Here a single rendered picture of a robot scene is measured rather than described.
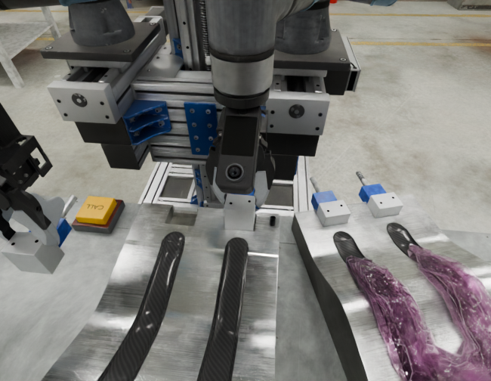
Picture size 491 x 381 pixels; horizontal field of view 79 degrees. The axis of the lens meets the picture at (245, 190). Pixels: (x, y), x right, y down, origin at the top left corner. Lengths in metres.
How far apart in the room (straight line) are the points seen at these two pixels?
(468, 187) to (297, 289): 1.85
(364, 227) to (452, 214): 1.48
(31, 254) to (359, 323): 0.46
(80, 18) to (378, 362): 0.88
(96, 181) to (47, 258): 1.60
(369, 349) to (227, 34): 0.42
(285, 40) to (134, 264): 0.56
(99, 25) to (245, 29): 0.57
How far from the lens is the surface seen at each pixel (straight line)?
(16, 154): 0.44
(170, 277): 0.50
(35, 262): 0.52
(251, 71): 0.35
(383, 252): 0.59
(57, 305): 0.64
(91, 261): 0.66
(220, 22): 0.34
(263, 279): 0.48
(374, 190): 0.67
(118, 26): 0.87
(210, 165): 0.45
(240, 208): 0.49
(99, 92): 0.77
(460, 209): 2.12
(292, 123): 0.70
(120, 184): 2.01
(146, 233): 0.55
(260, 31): 0.34
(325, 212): 0.58
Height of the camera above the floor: 1.31
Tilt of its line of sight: 46 degrees down
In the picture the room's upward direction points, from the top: straight up
